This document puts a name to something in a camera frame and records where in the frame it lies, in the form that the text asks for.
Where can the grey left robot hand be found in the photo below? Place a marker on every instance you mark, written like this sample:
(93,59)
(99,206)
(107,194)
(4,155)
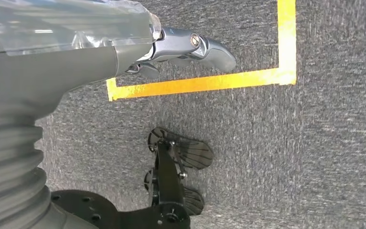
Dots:
(44,69)

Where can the yellow floor tape square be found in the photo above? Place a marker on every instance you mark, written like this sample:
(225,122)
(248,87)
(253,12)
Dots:
(202,83)

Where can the black ribbed robot foot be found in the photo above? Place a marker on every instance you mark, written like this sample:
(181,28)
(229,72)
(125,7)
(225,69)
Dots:
(195,155)
(194,200)

